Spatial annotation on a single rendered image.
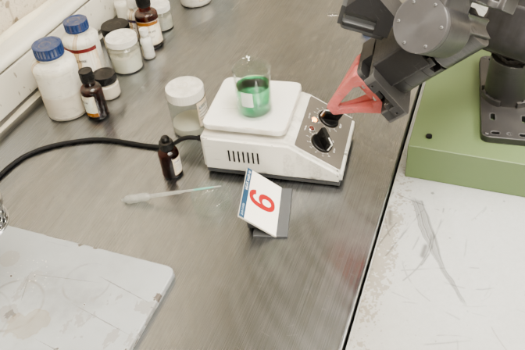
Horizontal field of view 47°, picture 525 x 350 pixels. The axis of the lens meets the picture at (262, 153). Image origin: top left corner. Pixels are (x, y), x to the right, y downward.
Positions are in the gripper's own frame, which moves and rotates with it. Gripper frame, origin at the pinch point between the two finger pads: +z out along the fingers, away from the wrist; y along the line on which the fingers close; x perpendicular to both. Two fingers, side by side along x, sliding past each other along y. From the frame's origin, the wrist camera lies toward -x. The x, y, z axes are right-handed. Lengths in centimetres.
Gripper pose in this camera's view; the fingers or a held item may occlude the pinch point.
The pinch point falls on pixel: (334, 106)
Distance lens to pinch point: 77.1
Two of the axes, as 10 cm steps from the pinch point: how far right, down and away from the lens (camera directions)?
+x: 6.9, 6.4, 3.5
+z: -6.9, 4.1, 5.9
